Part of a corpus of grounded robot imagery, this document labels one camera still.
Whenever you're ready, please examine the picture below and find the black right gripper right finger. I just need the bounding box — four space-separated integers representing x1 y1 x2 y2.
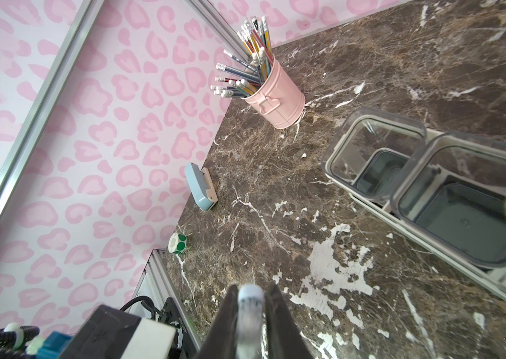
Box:
265 284 314 359

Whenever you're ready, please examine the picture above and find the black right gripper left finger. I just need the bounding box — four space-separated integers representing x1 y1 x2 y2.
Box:
195 284 239 359

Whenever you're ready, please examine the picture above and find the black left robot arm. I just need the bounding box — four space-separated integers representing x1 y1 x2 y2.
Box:
0 305 178 358

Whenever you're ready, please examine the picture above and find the cream toothbrush holder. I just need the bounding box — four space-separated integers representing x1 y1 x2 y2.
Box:
322 108 506 301

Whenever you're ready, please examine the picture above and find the white tape roll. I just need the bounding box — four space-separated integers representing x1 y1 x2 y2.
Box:
168 233 187 254

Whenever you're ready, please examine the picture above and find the pink metal pencil bucket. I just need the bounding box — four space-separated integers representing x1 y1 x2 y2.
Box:
244 60 305 130

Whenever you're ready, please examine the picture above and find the bundle of coloured pencils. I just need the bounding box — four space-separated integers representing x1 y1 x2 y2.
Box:
210 16 276 99

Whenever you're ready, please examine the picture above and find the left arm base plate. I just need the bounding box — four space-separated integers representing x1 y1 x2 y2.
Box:
157 297 198 358

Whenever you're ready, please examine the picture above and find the aluminium front rail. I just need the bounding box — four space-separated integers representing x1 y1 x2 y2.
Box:
127 250 178 320

